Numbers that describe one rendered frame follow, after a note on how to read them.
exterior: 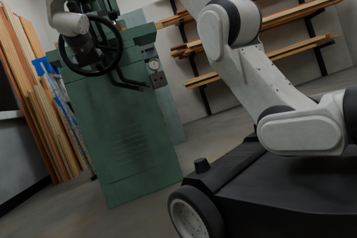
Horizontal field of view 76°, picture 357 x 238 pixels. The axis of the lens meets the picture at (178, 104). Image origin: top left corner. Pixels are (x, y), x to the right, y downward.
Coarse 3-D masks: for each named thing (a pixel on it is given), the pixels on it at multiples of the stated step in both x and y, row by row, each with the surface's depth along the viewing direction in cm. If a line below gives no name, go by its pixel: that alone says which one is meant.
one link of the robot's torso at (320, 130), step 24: (312, 96) 66; (336, 96) 53; (264, 120) 60; (288, 120) 55; (312, 120) 50; (336, 120) 48; (264, 144) 62; (288, 144) 56; (312, 144) 52; (336, 144) 48
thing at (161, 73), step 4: (160, 72) 125; (152, 76) 124; (156, 76) 124; (160, 76) 125; (164, 76) 125; (152, 80) 124; (156, 80) 124; (160, 80) 124; (164, 80) 125; (152, 84) 125; (156, 84) 124; (160, 84) 124; (164, 84) 125; (156, 88) 130
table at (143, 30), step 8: (144, 24) 127; (152, 24) 128; (112, 32) 115; (120, 32) 125; (128, 32) 126; (136, 32) 126; (144, 32) 127; (152, 32) 128; (112, 40) 118; (136, 40) 132; (144, 40) 138; (152, 40) 143; (48, 56) 120; (56, 56) 120; (56, 64) 126
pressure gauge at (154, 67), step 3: (150, 60) 121; (153, 60) 121; (156, 60) 122; (150, 63) 121; (153, 63) 121; (156, 63) 122; (159, 63) 122; (150, 66) 121; (153, 66) 121; (156, 66) 122; (150, 69) 123; (153, 69) 121; (156, 69) 121; (156, 72) 123
